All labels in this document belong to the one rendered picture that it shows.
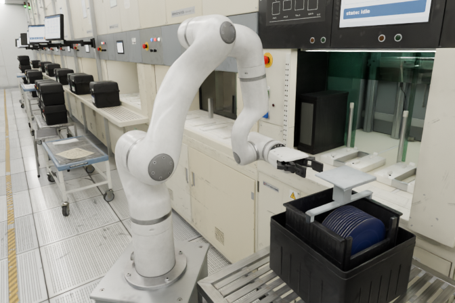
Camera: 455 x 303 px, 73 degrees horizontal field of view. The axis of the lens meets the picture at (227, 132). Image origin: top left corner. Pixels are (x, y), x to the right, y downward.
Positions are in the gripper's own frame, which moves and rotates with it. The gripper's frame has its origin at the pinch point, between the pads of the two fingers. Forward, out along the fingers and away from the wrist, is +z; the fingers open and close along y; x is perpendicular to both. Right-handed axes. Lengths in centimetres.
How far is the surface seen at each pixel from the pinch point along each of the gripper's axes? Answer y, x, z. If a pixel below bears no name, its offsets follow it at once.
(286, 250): 13.5, -18.9, 6.9
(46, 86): 70, -14, -388
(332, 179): 4.8, 2.7, 12.7
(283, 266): 13.4, -25.0, 5.8
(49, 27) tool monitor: 58, 56, -352
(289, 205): 11.0, -7.3, 4.1
